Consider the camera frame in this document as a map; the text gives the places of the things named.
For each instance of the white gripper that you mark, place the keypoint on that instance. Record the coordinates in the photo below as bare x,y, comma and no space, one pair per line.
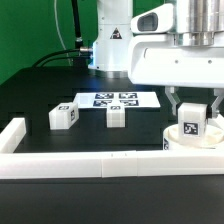
182,45

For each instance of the white marker tag plate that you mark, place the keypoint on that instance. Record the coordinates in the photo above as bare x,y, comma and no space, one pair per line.
129,99

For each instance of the white U-shaped fence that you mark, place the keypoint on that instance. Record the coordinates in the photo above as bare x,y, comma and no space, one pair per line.
15,165

